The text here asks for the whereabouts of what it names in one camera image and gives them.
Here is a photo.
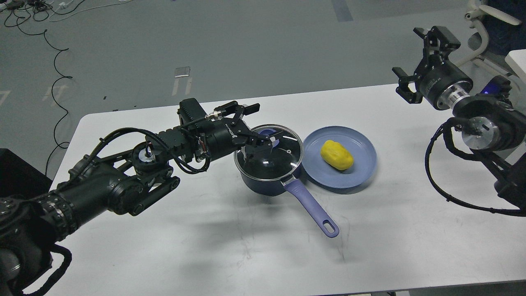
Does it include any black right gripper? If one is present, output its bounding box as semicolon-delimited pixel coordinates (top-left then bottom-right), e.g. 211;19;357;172
392;26;473;110

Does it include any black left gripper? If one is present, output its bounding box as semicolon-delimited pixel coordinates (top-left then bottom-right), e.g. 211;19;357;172
203;101;283;161

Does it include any glass lid with purple knob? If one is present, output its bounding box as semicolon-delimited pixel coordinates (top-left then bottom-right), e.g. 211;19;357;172
234;124;303;180

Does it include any yellow potato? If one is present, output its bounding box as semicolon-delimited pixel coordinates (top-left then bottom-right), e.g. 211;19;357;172
320;140;354;171

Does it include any dark pot with purple handle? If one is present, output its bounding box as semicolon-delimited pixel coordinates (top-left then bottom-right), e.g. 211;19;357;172
239;140;339;238

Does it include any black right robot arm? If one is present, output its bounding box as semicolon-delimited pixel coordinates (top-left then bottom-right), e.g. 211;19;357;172
392;26;526;217

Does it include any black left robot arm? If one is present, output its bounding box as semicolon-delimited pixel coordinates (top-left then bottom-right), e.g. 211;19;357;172
0;99;271;296

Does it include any blue plate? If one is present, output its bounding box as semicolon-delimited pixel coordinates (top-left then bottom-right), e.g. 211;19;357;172
302;126;376;190

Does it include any small clear floor plate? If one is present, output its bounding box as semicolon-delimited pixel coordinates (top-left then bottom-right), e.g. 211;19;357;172
173;66;191;79

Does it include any white office chair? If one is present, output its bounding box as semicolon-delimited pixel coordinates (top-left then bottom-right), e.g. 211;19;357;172
454;0;526;120

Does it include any white table edge at right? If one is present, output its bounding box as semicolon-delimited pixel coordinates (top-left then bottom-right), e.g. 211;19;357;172
505;49;526;84

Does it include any black box at left edge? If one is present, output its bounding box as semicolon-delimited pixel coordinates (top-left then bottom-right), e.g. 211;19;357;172
0;148;51;198

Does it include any black floor cable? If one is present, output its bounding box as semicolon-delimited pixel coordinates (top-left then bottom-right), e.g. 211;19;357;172
3;0;74;175

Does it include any white floor cable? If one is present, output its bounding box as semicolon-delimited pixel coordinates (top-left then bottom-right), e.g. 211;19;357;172
47;0;134;22

